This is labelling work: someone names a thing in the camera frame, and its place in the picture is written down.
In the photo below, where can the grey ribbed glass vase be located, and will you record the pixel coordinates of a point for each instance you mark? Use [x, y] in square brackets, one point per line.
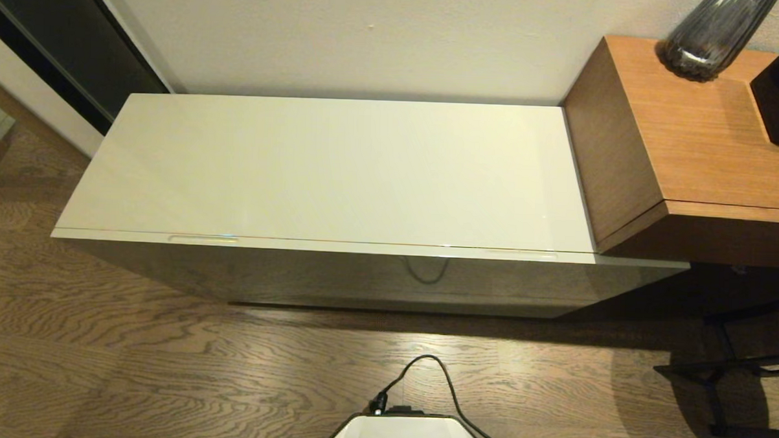
[713, 36]

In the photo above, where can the brown wooden side cabinet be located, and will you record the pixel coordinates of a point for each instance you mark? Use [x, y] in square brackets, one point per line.
[690, 139]

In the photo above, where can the white glossy drawer cabinet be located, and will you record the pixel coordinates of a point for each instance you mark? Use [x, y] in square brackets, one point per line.
[333, 171]

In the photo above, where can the dark door panel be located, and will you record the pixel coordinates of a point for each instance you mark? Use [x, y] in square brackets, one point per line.
[59, 32]

